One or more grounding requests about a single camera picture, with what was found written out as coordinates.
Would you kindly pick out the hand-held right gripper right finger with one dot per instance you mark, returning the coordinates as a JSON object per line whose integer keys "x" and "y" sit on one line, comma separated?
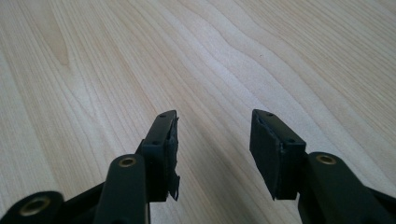
{"x": 280, "y": 155}

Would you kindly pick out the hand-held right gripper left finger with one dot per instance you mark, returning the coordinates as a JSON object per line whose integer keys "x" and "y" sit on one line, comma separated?
{"x": 158, "y": 155}

